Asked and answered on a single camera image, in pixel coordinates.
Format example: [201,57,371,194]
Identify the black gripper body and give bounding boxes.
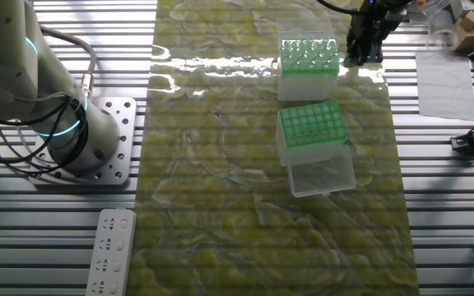
[348,7,387,53]

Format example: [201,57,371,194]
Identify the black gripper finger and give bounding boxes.
[363,47,384,63]
[343,48,365,67]

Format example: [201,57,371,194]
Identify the clear tip box green rack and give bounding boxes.
[276,16,342,103]
[274,100,357,198]

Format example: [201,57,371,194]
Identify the clear plastic cup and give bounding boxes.
[424,0,459,51]

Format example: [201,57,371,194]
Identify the white paper sheet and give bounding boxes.
[414,49,474,123]

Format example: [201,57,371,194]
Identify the small brown cardboard box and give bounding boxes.
[451,10,474,53]

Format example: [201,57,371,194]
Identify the green marble pattern mat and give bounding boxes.
[126,0,421,296]

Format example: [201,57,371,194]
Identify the white power strip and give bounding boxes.
[84,207,138,296]

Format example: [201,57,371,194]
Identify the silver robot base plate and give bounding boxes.
[29,96,138,187]

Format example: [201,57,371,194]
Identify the thick grey robot cable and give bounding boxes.
[38,25,99,99]

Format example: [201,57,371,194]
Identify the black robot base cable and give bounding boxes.
[0,96,91,176]

